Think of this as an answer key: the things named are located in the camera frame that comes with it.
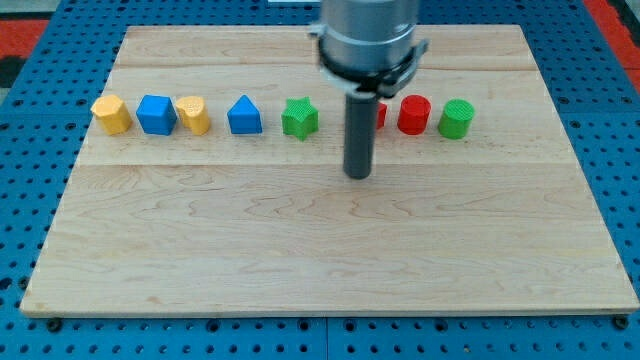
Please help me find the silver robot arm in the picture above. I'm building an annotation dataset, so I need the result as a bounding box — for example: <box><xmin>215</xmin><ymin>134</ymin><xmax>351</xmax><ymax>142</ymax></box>
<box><xmin>309</xmin><ymin>0</ymin><xmax>429</xmax><ymax>99</ymax></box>

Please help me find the wooden board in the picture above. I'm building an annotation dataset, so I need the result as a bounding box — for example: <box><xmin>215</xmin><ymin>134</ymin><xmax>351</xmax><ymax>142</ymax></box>
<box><xmin>21</xmin><ymin>25</ymin><xmax>639</xmax><ymax>318</ymax></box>

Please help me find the blue triangle block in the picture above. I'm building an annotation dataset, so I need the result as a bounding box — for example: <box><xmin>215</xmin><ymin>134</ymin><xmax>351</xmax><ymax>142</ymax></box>
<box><xmin>227</xmin><ymin>95</ymin><xmax>263</xmax><ymax>134</ymax></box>

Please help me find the green star block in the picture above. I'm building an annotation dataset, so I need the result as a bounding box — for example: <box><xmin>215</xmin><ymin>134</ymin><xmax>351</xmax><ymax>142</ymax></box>
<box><xmin>281</xmin><ymin>97</ymin><xmax>319</xmax><ymax>141</ymax></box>

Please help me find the green cylinder block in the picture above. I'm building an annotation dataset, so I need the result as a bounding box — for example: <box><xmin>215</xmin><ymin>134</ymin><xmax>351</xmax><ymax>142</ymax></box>
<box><xmin>438</xmin><ymin>98</ymin><xmax>475</xmax><ymax>139</ymax></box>

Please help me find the red cylinder block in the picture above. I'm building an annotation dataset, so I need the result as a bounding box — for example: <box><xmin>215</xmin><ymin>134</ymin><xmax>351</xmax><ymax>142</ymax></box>
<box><xmin>397</xmin><ymin>94</ymin><xmax>431</xmax><ymax>135</ymax></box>

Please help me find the blue cube block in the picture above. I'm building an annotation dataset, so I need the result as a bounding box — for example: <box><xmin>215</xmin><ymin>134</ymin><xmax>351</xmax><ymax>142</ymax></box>
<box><xmin>136</xmin><ymin>94</ymin><xmax>177</xmax><ymax>136</ymax></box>

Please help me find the yellow heart block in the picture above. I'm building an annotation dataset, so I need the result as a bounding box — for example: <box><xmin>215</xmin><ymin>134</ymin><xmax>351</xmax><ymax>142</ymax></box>
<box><xmin>176</xmin><ymin>96</ymin><xmax>211</xmax><ymax>135</ymax></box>

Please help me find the yellow hexagon block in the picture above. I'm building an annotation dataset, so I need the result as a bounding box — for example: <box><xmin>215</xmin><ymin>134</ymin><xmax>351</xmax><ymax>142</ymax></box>
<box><xmin>90</xmin><ymin>94</ymin><xmax>132</xmax><ymax>135</ymax></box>

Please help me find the red block behind rod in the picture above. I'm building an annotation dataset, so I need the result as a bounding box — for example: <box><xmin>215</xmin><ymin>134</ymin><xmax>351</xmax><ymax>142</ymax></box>
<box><xmin>376</xmin><ymin>102</ymin><xmax>388</xmax><ymax>130</ymax></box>

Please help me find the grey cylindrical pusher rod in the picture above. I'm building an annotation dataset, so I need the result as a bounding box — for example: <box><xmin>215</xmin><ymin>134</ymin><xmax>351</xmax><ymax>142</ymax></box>
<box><xmin>343</xmin><ymin>95</ymin><xmax>378</xmax><ymax>180</ymax></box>

